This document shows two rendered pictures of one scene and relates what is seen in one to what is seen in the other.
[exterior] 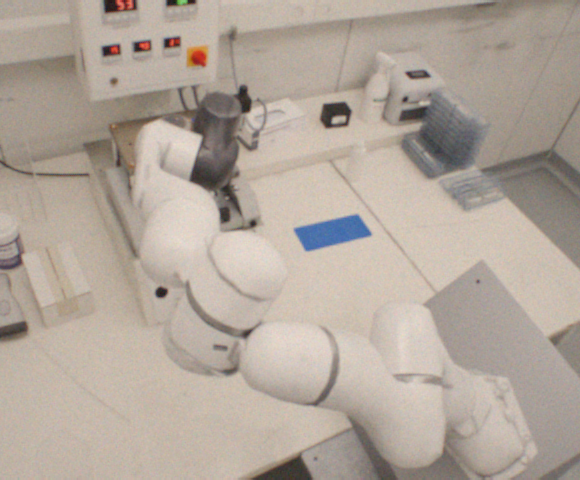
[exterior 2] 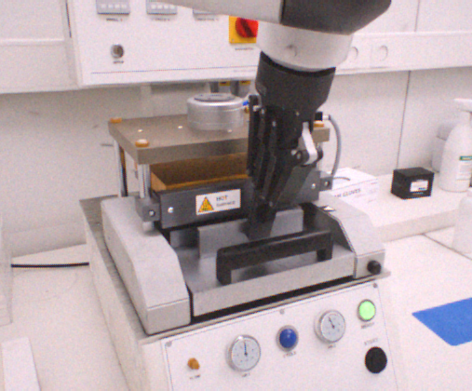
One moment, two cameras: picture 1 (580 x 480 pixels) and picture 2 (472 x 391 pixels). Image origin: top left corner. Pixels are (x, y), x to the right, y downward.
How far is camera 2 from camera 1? 0.92 m
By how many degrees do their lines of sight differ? 26
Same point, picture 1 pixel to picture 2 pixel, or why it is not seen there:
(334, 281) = not seen: outside the picture
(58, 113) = (55, 185)
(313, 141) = (393, 210)
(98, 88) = (92, 61)
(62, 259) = (5, 368)
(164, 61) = (195, 27)
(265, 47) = not seen: hidden behind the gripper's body
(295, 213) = (404, 293)
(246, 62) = not seen: hidden behind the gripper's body
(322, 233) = (464, 317)
